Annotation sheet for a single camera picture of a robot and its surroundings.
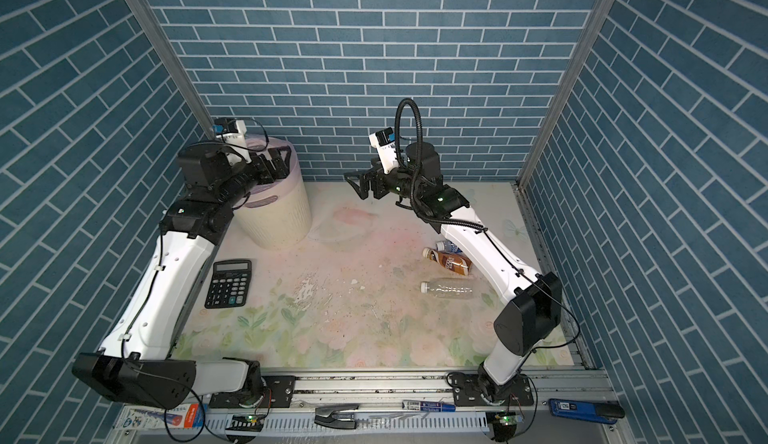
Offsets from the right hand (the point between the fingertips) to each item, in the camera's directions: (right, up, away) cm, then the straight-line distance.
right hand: (356, 165), depth 71 cm
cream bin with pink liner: (-26, -12, +17) cm, 34 cm away
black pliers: (-7, -59, -2) cm, 59 cm away
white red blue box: (-50, -60, -1) cm, 78 cm away
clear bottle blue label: (+27, -23, +28) cm, 45 cm away
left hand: (-18, +3, -2) cm, 18 cm away
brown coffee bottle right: (+28, -28, +22) cm, 45 cm away
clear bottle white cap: (+26, -35, +20) cm, 48 cm away
